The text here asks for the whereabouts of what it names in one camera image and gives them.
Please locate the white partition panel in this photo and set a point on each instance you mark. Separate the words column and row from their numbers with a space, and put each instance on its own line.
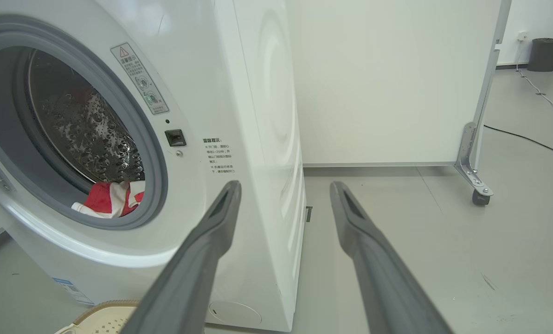
column 388, row 83

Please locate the blue energy label sticker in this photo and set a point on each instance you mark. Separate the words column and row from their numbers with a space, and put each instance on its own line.
column 72, row 291

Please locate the printed text notice sticker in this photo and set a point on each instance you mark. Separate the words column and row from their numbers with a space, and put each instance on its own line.
column 218, row 155

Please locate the black door latch socket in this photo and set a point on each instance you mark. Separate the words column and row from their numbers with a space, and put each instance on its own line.
column 175, row 138

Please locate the metal partition leg with caster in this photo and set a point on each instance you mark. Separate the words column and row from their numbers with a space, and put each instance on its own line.
column 466, row 157

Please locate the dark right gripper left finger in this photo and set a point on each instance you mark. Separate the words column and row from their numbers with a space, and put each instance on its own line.
column 188, row 278

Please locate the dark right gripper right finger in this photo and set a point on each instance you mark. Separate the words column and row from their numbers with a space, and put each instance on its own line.
column 383, row 287

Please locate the stainless steel washing machine drum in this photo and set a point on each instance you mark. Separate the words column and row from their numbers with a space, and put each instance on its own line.
column 81, row 130

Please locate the cream perforated laundry basket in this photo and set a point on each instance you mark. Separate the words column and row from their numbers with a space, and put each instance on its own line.
column 105, row 320

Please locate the dark grey trash bin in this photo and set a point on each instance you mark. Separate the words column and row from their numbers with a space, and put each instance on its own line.
column 546, row 55

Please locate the red and white garment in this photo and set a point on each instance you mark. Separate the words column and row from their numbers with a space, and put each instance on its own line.
column 105, row 199

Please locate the grey warning sticker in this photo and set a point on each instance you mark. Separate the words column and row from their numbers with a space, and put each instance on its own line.
column 139, row 79

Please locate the white front-load washing machine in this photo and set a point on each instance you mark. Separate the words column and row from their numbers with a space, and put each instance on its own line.
column 258, row 139

